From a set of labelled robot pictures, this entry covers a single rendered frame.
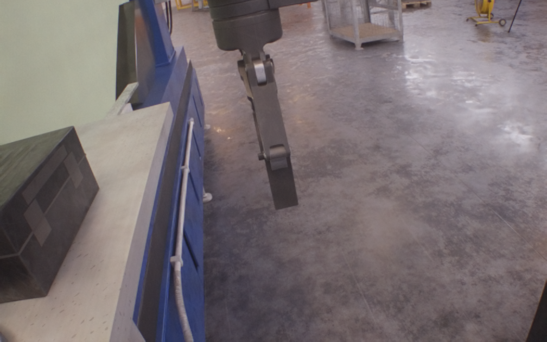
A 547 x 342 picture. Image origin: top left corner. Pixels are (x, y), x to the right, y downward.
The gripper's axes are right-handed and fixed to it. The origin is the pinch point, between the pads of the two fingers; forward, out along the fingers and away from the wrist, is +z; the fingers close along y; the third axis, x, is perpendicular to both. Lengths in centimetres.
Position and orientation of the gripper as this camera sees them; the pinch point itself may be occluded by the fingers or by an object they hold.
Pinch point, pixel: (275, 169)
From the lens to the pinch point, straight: 51.1
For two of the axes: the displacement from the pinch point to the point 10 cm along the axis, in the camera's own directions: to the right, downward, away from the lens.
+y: 1.5, 4.5, -8.8
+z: 1.7, 8.6, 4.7
